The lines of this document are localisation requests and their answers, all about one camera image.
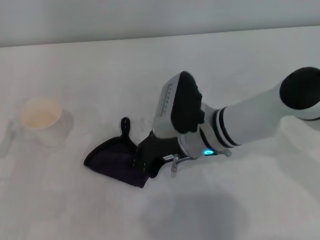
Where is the white paper cup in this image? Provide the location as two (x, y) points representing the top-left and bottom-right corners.
(20, 96), (75, 149)

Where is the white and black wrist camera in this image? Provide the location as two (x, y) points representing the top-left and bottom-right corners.
(152, 70), (207, 140)

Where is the purple rag with black trim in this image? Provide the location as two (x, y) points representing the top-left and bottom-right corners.
(83, 116), (150, 189)

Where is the grey cable with metal plug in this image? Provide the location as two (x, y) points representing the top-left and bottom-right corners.
(170, 148), (233, 176)

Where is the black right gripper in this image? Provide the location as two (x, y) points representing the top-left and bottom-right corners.
(131, 129), (191, 180)

